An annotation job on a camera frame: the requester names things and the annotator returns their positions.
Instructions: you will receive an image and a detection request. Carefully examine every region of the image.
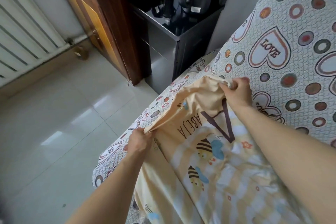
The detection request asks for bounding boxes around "black water dispenser stand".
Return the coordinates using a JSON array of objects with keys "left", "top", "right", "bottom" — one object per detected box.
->
[{"left": 129, "top": 3, "right": 226, "bottom": 95}]

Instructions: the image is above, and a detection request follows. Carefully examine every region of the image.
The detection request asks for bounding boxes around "quilted heart print sofa cover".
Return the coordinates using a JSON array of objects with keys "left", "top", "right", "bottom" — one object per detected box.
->
[{"left": 92, "top": 0, "right": 336, "bottom": 224}]

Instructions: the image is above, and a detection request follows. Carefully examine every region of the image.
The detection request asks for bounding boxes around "yellow bee print bedsheet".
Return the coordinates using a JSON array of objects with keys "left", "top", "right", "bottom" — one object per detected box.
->
[{"left": 133, "top": 75, "right": 319, "bottom": 224}]

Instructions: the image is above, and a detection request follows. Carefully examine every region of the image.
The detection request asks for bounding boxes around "white wall radiator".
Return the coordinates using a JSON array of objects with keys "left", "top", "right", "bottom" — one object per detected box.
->
[{"left": 0, "top": 0, "right": 71, "bottom": 80}]

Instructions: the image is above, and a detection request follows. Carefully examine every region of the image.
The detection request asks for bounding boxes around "person's left hand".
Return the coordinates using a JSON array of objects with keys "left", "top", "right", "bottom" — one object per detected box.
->
[{"left": 127, "top": 127, "right": 155, "bottom": 158}]

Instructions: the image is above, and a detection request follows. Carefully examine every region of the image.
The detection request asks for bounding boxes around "brown wooden cabinet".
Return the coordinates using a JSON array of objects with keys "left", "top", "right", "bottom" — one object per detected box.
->
[{"left": 49, "top": 0, "right": 153, "bottom": 86}]

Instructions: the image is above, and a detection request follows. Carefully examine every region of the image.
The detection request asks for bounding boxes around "person's right forearm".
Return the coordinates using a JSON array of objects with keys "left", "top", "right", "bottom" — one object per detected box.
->
[{"left": 228, "top": 103, "right": 336, "bottom": 224}]

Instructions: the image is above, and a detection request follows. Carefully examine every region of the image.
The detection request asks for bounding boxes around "person's right hand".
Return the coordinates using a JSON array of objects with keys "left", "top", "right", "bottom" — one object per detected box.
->
[{"left": 219, "top": 77, "right": 253, "bottom": 109}]

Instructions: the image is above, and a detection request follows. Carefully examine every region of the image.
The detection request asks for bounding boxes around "person's left forearm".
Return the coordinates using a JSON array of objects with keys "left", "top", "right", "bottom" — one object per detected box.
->
[{"left": 66, "top": 146, "right": 149, "bottom": 224}]

